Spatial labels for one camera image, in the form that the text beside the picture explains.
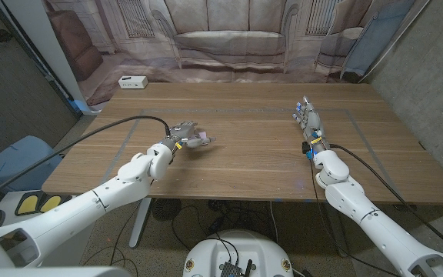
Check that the blue padded chair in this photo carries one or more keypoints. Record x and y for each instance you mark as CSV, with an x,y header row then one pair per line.
x,y
14,169

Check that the grey tape outline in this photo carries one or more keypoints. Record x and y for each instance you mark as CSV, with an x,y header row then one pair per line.
x,y
244,110

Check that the white table leg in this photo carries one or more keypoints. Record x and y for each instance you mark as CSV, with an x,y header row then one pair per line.
x,y
141,221

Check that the black yellow foot pedal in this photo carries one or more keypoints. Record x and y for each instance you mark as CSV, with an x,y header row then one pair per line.
x,y
38,204

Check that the printed sofa room backdrop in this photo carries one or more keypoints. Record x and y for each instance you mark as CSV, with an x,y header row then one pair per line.
x,y
229,42

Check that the white power box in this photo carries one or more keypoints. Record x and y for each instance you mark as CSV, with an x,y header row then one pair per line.
x,y
132,82

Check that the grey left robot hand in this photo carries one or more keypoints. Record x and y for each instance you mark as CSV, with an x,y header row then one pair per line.
x,y
185,132

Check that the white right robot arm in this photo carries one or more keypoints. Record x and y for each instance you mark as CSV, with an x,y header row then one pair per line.
x,y
379,223

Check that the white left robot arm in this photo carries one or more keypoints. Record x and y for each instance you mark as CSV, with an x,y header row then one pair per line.
x,y
90,207

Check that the purple smiley sticker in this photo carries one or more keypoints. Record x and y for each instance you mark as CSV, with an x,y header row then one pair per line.
x,y
204,135

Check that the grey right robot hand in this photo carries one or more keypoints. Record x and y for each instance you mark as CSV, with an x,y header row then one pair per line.
x,y
313,123

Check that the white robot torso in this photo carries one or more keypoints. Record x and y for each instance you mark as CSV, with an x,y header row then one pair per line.
x,y
240,250

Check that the grey table leg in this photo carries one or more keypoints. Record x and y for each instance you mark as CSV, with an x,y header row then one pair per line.
x,y
337,227

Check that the black round floor fan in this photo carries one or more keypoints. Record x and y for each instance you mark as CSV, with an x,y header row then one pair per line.
x,y
167,209

